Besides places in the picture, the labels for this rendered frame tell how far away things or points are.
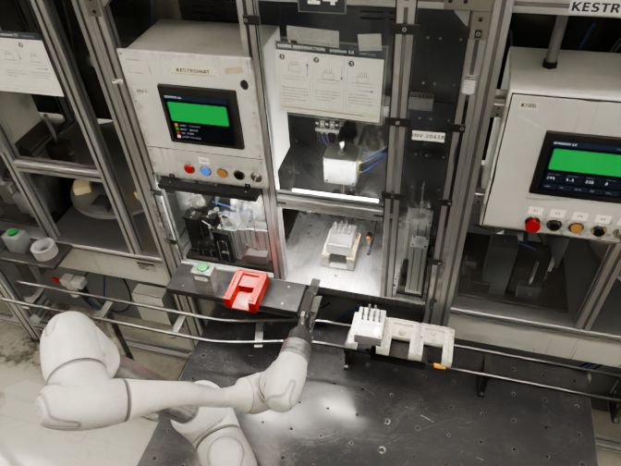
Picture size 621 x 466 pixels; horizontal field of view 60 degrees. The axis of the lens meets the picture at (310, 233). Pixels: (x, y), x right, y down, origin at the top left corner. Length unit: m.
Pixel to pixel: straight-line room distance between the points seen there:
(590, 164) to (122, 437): 2.38
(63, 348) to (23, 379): 1.99
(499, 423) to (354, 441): 0.51
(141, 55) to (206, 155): 0.36
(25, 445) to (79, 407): 1.85
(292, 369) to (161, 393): 0.38
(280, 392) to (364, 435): 0.56
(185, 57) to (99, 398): 0.94
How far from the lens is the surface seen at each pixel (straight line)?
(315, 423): 2.03
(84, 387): 1.33
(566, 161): 1.57
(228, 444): 1.72
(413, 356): 1.95
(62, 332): 1.43
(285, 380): 1.54
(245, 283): 2.07
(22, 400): 3.30
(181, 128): 1.75
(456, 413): 2.08
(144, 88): 1.77
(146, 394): 1.37
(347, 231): 2.12
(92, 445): 3.00
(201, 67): 1.63
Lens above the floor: 2.48
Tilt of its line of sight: 43 degrees down
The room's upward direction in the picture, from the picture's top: 4 degrees counter-clockwise
